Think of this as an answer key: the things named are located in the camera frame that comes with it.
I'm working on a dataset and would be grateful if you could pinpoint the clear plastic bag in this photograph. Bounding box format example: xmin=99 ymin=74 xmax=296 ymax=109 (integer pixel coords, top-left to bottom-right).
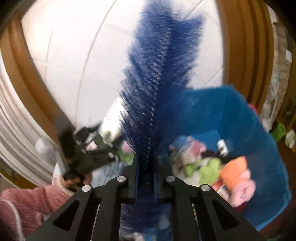
xmin=35 ymin=138 xmax=55 ymax=154

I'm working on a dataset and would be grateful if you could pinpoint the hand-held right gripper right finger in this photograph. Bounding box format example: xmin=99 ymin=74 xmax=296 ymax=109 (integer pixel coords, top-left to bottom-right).
xmin=155 ymin=160 xmax=266 ymax=241

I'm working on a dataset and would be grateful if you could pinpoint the white pill bottle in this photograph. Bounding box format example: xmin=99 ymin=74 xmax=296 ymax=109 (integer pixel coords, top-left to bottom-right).
xmin=216 ymin=139 xmax=229 ymax=156

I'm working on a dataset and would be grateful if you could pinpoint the person's left hand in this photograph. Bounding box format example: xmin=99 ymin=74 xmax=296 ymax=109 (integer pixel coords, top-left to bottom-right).
xmin=62 ymin=173 xmax=93 ymax=193

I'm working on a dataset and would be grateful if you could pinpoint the large green frog plush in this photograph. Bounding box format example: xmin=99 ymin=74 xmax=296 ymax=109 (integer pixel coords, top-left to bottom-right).
xmin=185 ymin=159 xmax=222 ymax=183

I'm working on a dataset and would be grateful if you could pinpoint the pig plush orange dress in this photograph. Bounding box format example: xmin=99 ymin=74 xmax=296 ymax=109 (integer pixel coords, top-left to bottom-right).
xmin=218 ymin=156 xmax=257 ymax=208

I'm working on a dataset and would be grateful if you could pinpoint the white curtain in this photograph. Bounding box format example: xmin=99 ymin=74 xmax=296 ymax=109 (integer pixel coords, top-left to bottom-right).
xmin=0 ymin=62 xmax=60 ymax=186

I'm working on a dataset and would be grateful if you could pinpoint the wooden wall trim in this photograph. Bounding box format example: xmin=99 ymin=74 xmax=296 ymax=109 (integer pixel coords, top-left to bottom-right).
xmin=217 ymin=0 xmax=275 ymax=112
xmin=0 ymin=19 xmax=77 ymax=130

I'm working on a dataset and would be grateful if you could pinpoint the blue plastic crate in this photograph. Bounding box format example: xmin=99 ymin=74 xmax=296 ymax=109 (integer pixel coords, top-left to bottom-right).
xmin=171 ymin=85 xmax=292 ymax=230

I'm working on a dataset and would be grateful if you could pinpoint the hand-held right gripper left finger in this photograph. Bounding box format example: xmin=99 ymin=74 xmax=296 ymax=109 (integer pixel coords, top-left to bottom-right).
xmin=25 ymin=160 xmax=139 ymax=241

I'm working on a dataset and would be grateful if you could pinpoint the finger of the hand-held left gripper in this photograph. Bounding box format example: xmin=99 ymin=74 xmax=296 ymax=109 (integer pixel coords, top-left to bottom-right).
xmin=75 ymin=123 xmax=104 ymax=145
xmin=92 ymin=136 xmax=130 ymax=169

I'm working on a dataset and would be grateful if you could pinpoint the green plastic item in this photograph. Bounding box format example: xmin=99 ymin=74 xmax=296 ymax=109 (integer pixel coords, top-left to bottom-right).
xmin=272 ymin=123 xmax=287 ymax=142

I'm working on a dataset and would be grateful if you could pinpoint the person's left forearm pink sleeve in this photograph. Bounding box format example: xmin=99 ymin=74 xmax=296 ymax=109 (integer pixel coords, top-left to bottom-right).
xmin=0 ymin=185 xmax=74 ymax=241

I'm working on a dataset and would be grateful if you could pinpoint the dark blue feather brush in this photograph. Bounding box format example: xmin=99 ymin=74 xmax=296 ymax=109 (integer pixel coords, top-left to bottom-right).
xmin=117 ymin=0 xmax=207 ymax=241

